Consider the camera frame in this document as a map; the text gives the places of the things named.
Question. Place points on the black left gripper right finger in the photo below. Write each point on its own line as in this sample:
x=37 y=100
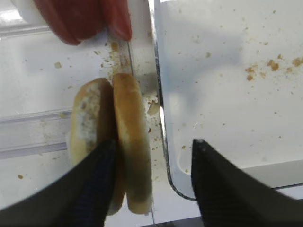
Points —
x=228 y=197

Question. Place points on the clear holder lower left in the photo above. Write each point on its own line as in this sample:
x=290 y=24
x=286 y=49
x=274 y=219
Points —
x=34 y=133

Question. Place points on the middle tomato slice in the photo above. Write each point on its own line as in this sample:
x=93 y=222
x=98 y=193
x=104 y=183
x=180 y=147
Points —
x=73 y=21

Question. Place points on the clear holder upper left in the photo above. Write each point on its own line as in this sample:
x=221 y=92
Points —
x=20 y=28

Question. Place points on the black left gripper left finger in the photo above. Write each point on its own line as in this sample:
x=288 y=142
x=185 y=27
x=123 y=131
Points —
x=80 y=198

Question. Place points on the metal baking tray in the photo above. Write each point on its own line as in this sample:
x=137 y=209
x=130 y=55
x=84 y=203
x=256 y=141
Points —
x=231 y=73

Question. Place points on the bun slice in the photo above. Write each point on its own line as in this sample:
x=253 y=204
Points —
x=93 y=118
x=134 y=142

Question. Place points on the clear holder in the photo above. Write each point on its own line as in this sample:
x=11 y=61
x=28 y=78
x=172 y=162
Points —
x=34 y=133
x=20 y=28

